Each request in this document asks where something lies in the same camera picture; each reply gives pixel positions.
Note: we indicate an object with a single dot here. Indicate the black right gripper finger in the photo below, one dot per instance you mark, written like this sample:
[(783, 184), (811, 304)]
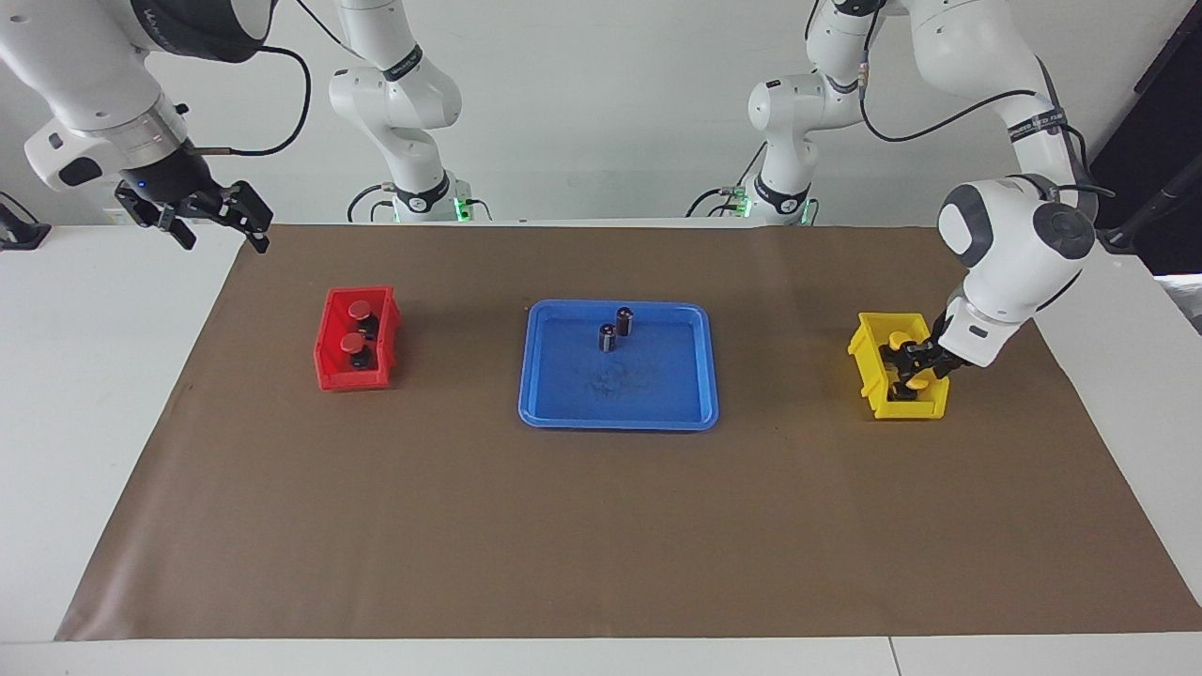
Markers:
[(155, 211), (246, 214)]

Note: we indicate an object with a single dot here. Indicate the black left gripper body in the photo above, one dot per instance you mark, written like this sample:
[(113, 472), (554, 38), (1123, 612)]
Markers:
[(947, 352)]

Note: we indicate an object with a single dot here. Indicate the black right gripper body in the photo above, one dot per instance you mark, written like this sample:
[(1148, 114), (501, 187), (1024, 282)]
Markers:
[(178, 178)]

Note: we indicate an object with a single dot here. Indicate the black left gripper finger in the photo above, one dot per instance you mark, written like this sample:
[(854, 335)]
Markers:
[(906, 352), (925, 368)]

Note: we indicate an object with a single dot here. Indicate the yellow push button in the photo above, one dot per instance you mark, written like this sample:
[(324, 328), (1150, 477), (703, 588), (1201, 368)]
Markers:
[(900, 337), (920, 383)]

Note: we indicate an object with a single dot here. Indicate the red push button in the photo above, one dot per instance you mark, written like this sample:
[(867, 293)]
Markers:
[(354, 342), (360, 308)]

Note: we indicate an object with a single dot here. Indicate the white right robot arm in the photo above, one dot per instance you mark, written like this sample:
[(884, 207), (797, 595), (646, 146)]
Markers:
[(94, 66)]

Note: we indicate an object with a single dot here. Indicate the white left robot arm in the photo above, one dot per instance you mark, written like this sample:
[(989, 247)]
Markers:
[(1014, 244)]

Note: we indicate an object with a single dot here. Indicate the yellow plastic bin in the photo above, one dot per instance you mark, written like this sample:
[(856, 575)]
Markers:
[(873, 361)]

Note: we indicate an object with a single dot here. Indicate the black stand base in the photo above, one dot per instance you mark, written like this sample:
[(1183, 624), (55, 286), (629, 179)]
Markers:
[(21, 230)]

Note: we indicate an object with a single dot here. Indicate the red plastic bin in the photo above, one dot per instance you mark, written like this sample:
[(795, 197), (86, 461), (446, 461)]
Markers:
[(329, 361)]

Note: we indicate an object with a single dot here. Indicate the black tripod leg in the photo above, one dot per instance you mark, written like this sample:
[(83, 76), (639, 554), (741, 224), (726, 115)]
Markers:
[(1150, 211)]

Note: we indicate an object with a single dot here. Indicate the blue plastic tray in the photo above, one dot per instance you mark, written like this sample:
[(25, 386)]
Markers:
[(657, 394)]

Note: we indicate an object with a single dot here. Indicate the black button base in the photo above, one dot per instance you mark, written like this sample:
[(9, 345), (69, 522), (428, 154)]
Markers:
[(625, 320), (608, 338)]

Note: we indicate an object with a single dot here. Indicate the brown table mat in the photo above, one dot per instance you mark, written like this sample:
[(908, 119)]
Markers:
[(601, 526)]

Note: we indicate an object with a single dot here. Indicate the black wall panel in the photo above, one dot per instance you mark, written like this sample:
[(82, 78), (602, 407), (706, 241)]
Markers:
[(1150, 94)]

